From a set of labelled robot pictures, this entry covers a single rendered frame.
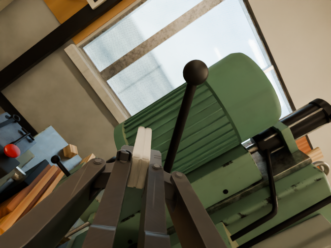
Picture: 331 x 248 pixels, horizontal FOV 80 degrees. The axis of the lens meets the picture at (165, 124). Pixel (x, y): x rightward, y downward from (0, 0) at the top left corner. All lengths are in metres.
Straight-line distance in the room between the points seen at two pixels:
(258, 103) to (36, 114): 1.90
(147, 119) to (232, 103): 0.16
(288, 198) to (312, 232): 0.08
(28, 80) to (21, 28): 0.39
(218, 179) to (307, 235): 0.20
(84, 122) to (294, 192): 1.69
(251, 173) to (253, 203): 0.06
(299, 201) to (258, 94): 0.24
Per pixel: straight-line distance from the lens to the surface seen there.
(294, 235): 0.53
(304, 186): 0.49
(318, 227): 0.53
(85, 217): 0.57
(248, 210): 0.47
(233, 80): 0.38
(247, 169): 0.46
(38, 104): 2.04
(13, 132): 0.57
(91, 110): 1.86
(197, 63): 0.27
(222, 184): 0.46
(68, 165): 0.79
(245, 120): 0.38
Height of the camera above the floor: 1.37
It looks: 9 degrees down
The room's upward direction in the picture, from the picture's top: 59 degrees clockwise
